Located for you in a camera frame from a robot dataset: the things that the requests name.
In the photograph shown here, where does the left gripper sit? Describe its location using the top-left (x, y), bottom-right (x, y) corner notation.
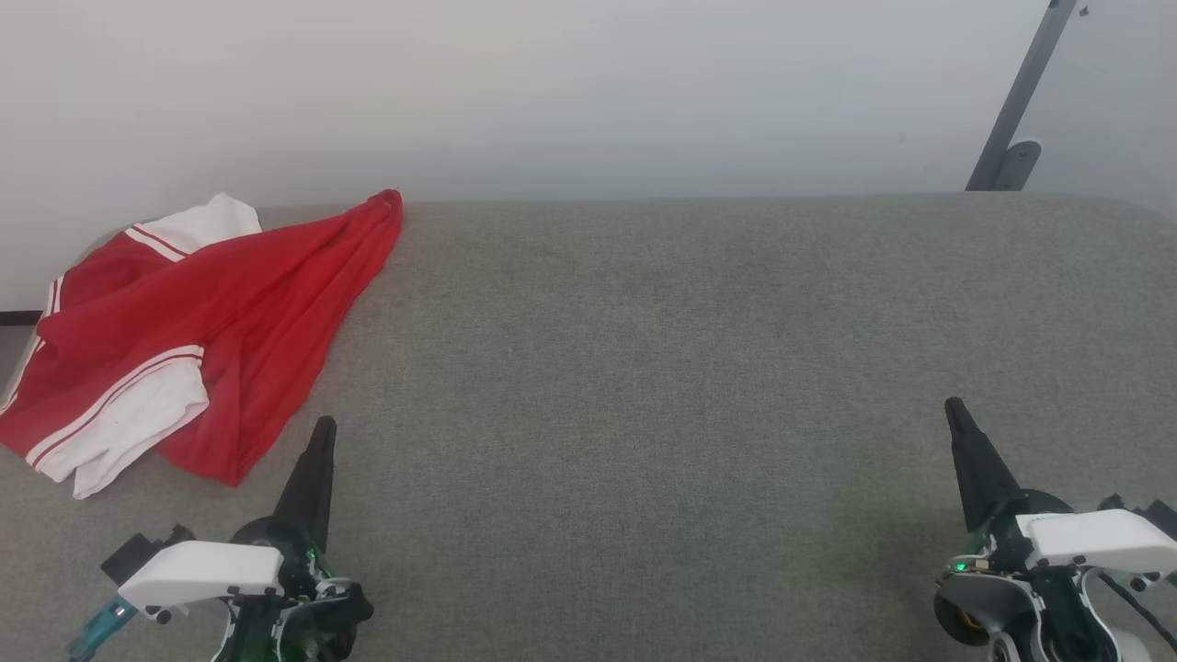
top-left (216, 416), bottom-right (374, 662)

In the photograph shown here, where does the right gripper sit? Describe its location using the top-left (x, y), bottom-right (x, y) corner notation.
top-left (934, 396), bottom-right (1104, 662)

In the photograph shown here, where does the red and white shirt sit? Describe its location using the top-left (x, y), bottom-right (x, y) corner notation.
top-left (0, 188), bottom-right (404, 500)

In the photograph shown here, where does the grey metal pole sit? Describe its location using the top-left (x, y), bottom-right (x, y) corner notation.
top-left (965, 0), bottom-right (1079, 192)

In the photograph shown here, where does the thin black cable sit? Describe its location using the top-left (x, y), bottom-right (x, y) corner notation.
top-left (1094, 570), bottom-right (1177, 658)

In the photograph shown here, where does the teal cable connector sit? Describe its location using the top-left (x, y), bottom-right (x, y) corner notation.
top-left (66, 596), bottom-right (139, 662)

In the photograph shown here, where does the grey pole bracket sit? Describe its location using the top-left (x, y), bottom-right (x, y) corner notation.
top-left (991, 140), bottom-right (1043, 192)

